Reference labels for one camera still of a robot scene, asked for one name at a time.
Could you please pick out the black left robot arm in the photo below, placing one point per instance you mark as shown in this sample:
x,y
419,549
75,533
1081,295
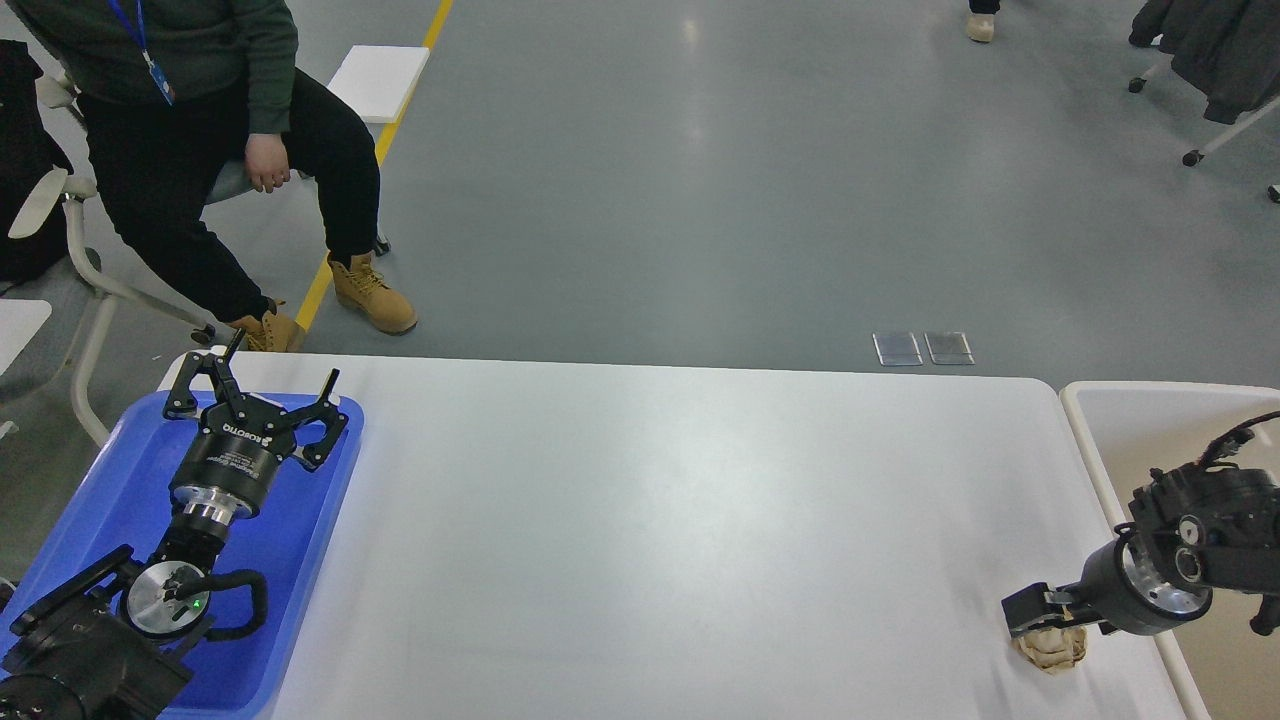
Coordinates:
x,y
175,583

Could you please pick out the right metal floor plate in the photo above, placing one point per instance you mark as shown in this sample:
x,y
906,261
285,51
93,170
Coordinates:
x,y
949,348

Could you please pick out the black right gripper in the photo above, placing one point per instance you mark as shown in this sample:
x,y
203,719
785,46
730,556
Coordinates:
x,y
1119,591

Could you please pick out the left metal floor plate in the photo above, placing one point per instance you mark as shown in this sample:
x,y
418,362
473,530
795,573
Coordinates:
x,y
897,349

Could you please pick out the dark jacket on rack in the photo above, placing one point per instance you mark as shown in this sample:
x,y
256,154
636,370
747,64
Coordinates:
x,y
1228,50

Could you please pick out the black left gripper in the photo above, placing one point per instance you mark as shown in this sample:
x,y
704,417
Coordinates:
x,y
233,450

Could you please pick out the metal floor plate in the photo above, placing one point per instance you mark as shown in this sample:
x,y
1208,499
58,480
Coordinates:
x,y
949,348
897,349

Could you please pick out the brown paper ball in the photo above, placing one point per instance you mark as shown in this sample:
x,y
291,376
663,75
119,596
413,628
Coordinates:
x,y
1053,651

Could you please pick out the beige plastic bin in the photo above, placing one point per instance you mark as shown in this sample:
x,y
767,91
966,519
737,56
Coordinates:
x,y
1218,667

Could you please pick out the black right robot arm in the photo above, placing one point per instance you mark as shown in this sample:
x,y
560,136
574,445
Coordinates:
x,y
1209,524

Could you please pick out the white foam board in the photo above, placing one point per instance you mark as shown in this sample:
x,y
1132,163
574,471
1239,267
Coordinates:
x,y
377,81

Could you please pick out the standing person dark trousers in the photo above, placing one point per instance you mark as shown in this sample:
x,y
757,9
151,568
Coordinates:
x,y
980,23

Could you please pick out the seated person green sweater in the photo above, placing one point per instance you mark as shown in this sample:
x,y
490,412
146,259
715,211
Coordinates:
x,y
171,92

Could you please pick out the white side table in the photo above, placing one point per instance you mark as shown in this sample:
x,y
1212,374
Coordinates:
x,y
21,319

